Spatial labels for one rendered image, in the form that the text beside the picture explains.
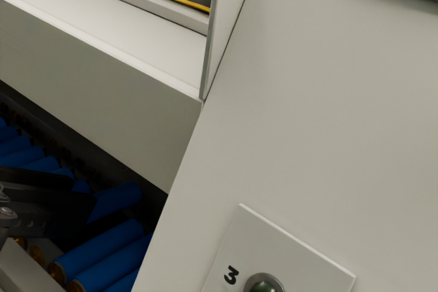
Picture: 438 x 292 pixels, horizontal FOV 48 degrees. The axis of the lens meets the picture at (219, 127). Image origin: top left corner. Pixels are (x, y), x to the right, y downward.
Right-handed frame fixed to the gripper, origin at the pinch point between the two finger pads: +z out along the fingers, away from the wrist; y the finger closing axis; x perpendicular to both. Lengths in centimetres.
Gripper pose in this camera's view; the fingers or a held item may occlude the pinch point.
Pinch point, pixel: (30, 203)
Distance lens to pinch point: 32.1
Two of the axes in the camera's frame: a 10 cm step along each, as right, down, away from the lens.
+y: -7.4, -4.1, 5.4
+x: -4.5, 8.9, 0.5
